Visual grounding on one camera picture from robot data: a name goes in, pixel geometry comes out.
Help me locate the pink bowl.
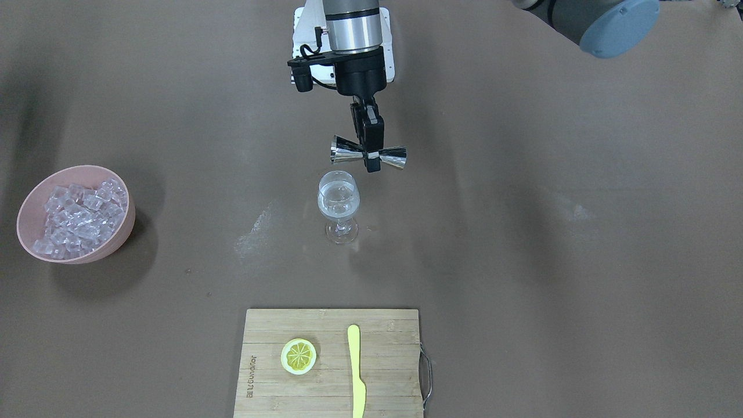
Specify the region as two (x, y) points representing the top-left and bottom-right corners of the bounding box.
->
(16, 165), (136, 264)

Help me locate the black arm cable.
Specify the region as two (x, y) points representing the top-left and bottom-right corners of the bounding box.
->
(299, 26), (340, 88)

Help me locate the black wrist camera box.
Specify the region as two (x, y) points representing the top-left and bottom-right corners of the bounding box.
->
(287, 57), (314, 92)

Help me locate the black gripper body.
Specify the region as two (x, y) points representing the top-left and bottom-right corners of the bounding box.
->
(334, 47), (387, 105)

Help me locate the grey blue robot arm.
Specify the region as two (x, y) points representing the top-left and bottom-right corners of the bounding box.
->
(323, 1), (660, 172)

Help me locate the bamboo cutting board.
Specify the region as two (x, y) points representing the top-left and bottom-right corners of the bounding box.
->
(233, 308), (428, 417)

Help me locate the steel double jigger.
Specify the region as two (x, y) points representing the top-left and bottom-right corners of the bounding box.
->
(331, 135), (407, 170)

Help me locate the yellow lemon slice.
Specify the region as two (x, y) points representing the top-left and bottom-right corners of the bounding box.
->
(280, 338), (318, 376)

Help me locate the clear wine glass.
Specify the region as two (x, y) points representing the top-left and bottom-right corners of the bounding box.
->
(318, 170), (360, 244)

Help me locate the yellow plastic knife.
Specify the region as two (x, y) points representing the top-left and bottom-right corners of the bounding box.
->
(347, 325), (367, 417)

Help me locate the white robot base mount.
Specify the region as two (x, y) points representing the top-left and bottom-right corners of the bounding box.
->
(291, 1), (395, 82)

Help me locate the clear ice cubes pile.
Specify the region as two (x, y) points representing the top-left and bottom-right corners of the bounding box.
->
(31, 177), (128, 260)

